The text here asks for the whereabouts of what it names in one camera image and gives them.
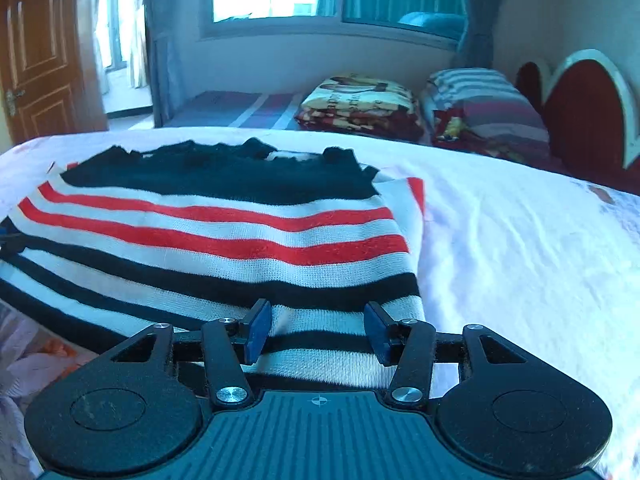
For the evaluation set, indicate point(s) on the red scalloped headboard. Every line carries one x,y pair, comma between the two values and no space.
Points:
585,110

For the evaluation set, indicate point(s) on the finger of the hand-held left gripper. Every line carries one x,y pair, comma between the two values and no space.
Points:
3,236

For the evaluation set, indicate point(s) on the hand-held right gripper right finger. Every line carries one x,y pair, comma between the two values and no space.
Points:
377,332

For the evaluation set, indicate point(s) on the white sheer curtain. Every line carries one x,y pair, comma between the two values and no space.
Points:
135,25

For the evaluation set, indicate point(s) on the brown wooden door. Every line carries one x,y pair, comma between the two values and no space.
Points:
45,65

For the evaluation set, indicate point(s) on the folded printed blanket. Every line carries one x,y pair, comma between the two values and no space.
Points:
357,105

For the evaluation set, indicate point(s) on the striped knit sweater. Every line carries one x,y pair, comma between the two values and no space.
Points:
210,240

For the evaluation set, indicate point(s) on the striped mattress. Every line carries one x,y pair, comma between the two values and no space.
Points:
235,110

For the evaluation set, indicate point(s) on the striped pillow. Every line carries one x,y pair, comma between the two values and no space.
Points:
485,110

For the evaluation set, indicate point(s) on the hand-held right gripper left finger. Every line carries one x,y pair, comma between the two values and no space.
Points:
257,330

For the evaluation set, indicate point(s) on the grey curtain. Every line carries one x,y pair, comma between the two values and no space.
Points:
482,10
155,40

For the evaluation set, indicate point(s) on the white floral bedsheet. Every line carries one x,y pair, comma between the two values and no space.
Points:
510,260

